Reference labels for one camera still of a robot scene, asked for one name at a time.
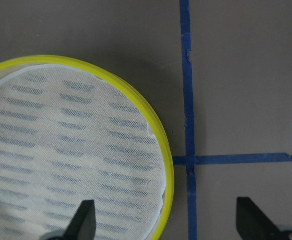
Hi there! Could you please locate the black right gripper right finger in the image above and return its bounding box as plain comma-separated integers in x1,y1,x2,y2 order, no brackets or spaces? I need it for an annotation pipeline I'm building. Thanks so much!
236,197,292,240

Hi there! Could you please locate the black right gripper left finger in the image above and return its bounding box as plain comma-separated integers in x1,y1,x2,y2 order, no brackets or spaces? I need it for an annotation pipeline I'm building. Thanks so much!
42,199,96,240

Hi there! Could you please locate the far yellow bamboo steamer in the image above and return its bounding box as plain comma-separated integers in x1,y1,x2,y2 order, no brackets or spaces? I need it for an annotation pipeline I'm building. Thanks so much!
0,55,174,240

